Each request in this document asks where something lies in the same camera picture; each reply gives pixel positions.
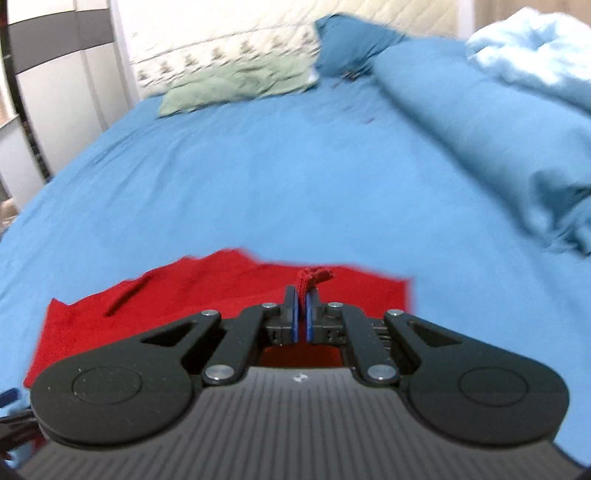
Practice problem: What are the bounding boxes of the blue bed sheet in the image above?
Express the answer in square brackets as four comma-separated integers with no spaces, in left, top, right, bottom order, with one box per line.
[0,37,591,472]

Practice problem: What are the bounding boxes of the light blue blanket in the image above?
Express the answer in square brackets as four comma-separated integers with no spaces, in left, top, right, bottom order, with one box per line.
[465,6,591,116]

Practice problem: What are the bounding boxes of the blue duvet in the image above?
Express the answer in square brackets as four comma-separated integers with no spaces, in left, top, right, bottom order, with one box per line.
[372,37,591,257]

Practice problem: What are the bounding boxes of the red small garment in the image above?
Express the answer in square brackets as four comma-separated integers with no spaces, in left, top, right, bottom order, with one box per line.
[23,248,413,389]

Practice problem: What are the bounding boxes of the white quilted headboard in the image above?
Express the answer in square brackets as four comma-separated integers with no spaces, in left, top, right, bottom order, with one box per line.
[115,0,458,99]

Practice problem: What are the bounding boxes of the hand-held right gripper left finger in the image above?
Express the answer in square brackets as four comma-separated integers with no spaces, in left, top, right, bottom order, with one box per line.
[139,285,300,385]

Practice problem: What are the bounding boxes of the green pillow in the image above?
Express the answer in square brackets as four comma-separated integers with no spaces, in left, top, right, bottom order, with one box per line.
[158,54,320,117]

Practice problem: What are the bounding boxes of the white and grey wardrobe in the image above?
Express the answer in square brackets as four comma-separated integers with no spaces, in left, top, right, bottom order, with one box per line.
[0,0,139,204]

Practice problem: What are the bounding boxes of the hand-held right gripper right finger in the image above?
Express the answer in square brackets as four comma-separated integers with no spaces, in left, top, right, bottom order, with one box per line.
[305,286,463,387]

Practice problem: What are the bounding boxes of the dark blue pillow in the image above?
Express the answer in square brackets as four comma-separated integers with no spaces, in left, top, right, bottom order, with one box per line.
[314,14,408,80]

